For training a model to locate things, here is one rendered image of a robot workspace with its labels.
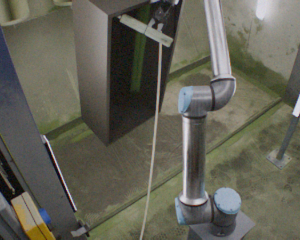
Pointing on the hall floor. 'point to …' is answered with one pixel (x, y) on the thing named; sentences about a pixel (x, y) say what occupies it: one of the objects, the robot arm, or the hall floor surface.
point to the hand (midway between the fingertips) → (151, 33)
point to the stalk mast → (4, 219)
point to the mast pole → (287, 137)
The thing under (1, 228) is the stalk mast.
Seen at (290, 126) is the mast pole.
